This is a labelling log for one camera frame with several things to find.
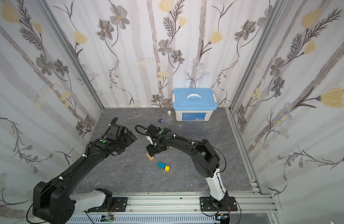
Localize small circuit board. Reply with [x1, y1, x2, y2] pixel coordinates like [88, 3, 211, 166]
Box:
[215, 214, 230, 224]
[100, 215, 115, 222]

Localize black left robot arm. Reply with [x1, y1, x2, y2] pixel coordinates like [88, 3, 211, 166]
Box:
[28, 117, 137, 224]

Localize glass beaker blue liquid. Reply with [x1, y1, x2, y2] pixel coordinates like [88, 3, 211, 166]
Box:
[157, 113, 164, 123]

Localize aluminium front rail frame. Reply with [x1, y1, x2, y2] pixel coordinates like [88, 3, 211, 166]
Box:
[112, 191, 283, 224]

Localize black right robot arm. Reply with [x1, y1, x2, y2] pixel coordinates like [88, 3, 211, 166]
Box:
[135, 125, 229, 211]

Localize blue lidded storage box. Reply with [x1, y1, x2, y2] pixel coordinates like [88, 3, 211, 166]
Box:
[173, 88, 218, 122]

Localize small corked glass bottle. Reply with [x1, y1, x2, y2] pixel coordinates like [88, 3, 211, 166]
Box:
[167, 111, 173, 124]

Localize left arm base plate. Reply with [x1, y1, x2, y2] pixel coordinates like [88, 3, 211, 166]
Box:
[88, 197, 128, 212]

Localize small circuit board right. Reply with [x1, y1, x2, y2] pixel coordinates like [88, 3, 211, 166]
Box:
[215, 214, 230, 224]

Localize teal rectangular block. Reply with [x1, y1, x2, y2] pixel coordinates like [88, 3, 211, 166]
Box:
[158, 162, 166, 169]

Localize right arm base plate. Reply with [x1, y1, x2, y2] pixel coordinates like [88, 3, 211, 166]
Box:
[199, 196, 238, 212]

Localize white perforated cable tray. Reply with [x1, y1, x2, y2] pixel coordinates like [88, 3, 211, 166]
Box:
[67, 214, 219, 224]

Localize small circuit board left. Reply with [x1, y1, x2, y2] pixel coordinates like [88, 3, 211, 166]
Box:
[100, 215, 115, 222]

